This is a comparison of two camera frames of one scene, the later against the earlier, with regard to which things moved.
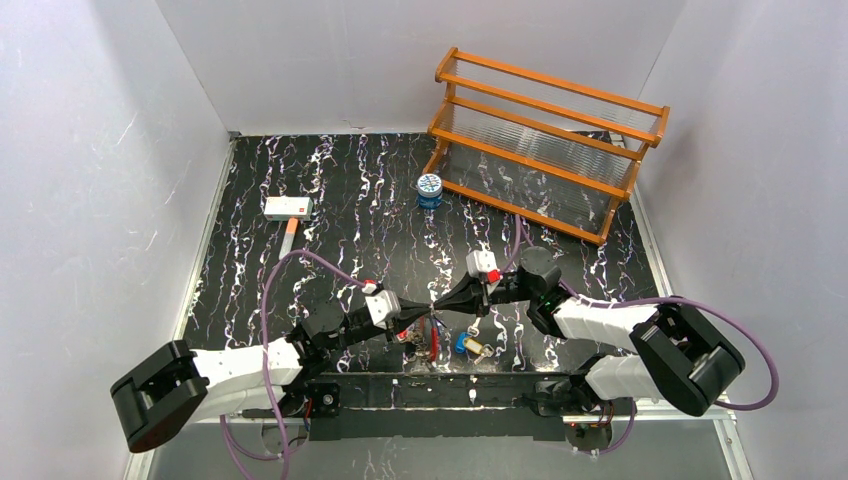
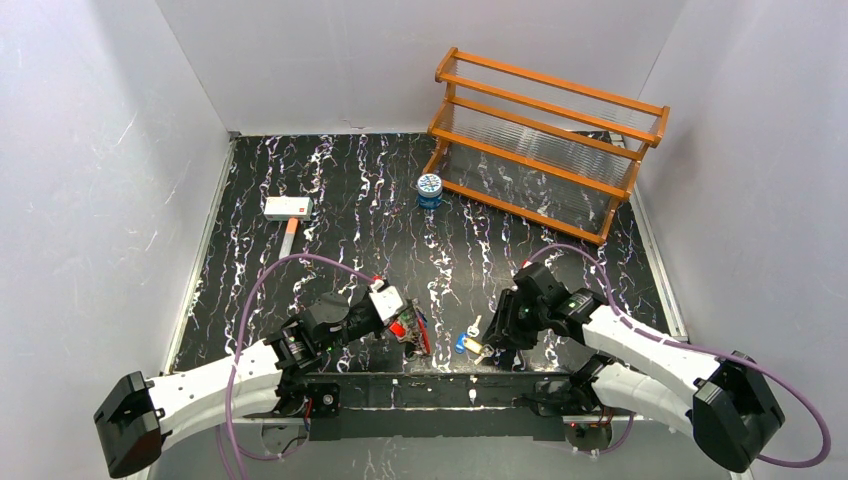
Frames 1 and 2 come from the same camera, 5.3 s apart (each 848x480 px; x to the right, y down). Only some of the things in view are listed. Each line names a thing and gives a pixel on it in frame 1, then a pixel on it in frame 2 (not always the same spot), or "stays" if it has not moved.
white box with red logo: x=284 y=208 stays
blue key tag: x=460 y=346 stays
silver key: x=474 y=330 stays
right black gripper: x=464 y=296 -> x=501 y=332
